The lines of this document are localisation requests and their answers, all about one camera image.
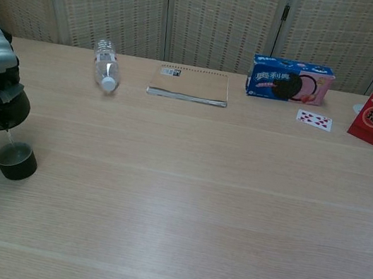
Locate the blue pink cookie box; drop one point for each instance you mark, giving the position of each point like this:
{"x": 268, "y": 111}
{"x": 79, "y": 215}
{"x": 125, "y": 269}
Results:
{"x": 275, "y": 79}

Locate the playing card with red hearts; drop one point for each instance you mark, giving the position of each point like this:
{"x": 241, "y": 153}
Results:
{"x": 314, "y": 120}

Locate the black teacup with pale inside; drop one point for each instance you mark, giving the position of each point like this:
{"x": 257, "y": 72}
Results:
{"x": 20, "y": 169}

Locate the clear plastic water bottle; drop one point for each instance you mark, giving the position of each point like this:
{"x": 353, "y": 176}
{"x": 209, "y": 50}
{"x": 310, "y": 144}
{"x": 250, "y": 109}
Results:
{"x": 107, "y": 67}

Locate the brown spiral notebook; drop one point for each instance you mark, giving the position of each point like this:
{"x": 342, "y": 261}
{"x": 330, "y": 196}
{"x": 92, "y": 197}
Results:
{"x": 190, "y": 84}

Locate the woven bamboo folding screen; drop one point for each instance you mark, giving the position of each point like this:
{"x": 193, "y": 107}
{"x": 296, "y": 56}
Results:
{"x": 221, "y": 20}

